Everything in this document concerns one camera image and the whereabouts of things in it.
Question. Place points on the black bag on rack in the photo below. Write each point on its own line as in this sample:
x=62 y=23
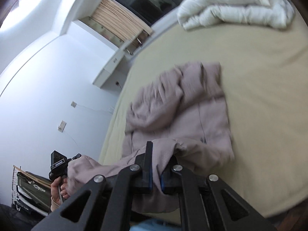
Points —
x=31 y=193

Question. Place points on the white folded duvet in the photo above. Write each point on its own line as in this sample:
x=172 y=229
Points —
x=277 y=14

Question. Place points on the mauve puffer coat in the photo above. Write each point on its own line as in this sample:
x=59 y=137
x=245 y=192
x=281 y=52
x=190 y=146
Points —
x=184 y=114

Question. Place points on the white desk shelf unit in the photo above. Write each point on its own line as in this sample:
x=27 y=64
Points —
x=122 y=55

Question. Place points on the beige bed sheet mattress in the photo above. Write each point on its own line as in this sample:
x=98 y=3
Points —
x=264 y=77

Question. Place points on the wall power socket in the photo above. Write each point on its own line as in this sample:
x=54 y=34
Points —
x=62 y=126

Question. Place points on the person's left hand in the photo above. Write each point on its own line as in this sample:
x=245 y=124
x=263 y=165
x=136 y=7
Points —
x=59 y=190

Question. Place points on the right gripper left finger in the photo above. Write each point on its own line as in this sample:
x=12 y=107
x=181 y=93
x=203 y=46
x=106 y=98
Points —
x=104 y=203

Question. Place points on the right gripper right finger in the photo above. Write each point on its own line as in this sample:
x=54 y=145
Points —
x=208 y=203

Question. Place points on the wooden striped curtain panel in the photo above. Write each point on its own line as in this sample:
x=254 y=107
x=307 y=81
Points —
x=117 y=23

